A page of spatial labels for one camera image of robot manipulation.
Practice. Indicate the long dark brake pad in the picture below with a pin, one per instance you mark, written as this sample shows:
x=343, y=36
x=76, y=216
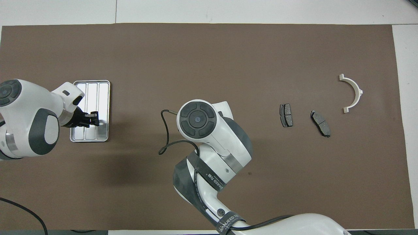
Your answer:
x=321, y=125

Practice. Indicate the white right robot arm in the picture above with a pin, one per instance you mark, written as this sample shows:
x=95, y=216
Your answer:
x=212, y=137

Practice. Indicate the brown table mat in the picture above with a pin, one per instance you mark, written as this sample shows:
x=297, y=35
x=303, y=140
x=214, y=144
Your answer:
x=261, y=49

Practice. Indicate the white curved plastic bracket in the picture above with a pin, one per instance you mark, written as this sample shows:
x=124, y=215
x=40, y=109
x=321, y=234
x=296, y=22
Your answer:
x=355, y=87

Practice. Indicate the short dark brake pad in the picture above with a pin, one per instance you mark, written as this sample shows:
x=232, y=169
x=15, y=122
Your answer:
x=286, y=116

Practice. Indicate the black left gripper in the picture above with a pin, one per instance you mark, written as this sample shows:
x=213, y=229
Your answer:
x=75, y=119

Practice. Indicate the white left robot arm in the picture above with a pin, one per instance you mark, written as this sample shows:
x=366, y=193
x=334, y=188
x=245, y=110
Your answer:
x=26, y=107

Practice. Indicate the silver metal tray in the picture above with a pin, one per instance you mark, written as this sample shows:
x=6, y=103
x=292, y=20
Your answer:
x=99, y=98

